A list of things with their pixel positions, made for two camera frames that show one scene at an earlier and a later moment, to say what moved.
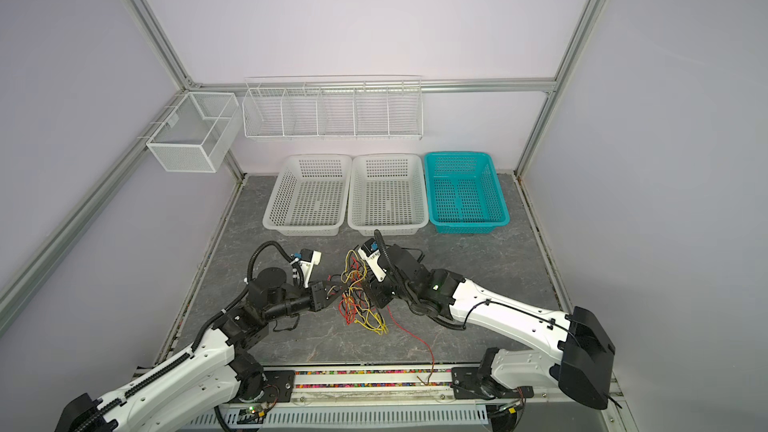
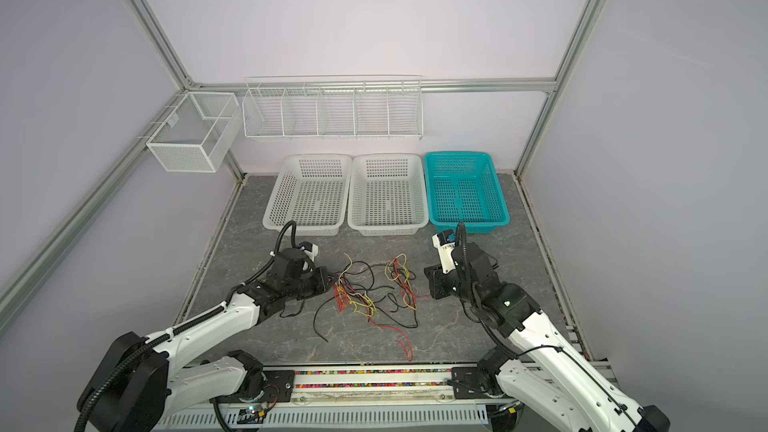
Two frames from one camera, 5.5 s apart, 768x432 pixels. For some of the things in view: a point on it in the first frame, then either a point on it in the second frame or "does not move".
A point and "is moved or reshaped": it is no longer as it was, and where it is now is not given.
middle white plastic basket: [387, 193] does not move
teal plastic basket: [464, 192] does not move
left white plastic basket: [312, 196] does not move
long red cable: [409, 331] to [410, 358]
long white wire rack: [334, 107] does not move
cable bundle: [355, 305] is moved or reshaped
